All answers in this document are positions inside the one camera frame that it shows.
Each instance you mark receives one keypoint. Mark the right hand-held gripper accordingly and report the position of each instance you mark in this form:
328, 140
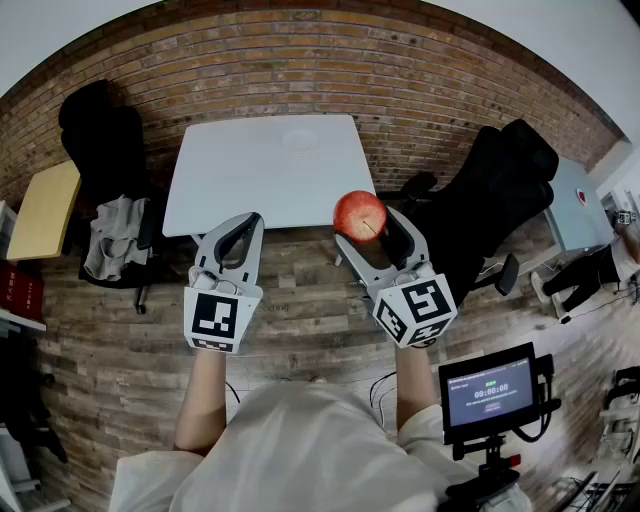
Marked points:
415, 310

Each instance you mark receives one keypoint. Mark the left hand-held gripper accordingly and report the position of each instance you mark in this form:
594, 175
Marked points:
215, 315

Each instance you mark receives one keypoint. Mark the red apple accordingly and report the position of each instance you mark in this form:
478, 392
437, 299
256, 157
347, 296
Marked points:
357, 215

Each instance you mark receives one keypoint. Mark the white plate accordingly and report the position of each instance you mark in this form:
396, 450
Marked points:
300, 140

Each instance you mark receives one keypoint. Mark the person's right forearm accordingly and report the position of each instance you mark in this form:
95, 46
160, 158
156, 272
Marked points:
412, 385

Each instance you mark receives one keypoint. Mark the person's left forearm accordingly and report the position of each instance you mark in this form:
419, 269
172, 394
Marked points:
202, 400

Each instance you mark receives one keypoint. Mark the grey clothes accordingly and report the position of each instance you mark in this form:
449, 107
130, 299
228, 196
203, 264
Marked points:
117, 240

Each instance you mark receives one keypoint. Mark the black mesh office chair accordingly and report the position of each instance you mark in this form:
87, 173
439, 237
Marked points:
500, 190

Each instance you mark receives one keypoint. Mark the black office chair with clothes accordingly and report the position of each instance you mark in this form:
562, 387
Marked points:
107, 150

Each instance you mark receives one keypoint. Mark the black monitor screen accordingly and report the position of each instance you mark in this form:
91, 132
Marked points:
490, 395

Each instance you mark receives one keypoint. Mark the yellow wooden side table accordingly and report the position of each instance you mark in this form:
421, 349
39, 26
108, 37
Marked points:
45, 210

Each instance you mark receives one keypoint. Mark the person in white shirt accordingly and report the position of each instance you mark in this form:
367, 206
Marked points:
310, 450

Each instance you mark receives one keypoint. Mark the red box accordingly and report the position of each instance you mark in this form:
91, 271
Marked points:
20, 290

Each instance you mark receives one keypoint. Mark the black monitor mount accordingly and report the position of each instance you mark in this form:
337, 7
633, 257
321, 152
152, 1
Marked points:
487, 475

